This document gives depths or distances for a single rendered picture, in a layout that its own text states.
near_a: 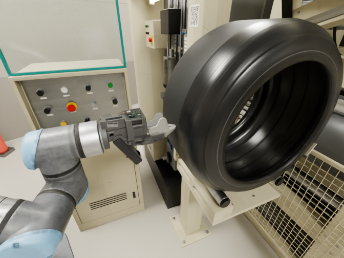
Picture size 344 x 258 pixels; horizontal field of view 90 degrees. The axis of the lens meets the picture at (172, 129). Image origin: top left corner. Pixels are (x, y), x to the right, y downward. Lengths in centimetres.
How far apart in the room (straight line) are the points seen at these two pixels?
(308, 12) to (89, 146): 92
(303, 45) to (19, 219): 71
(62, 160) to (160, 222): 134
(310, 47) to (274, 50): 12
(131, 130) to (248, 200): 63
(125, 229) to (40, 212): 131
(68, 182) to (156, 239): 123
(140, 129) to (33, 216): 28
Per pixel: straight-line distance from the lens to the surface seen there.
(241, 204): 88
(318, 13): 95
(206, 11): 80
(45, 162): 49
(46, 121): 123
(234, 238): 173
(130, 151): 51
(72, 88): 114
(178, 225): 169
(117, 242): 170
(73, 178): 53
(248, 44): 48
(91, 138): 46
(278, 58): 50
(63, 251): 107
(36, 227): 45
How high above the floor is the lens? 147
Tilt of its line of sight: 30 degrees down
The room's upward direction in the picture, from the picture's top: straight up
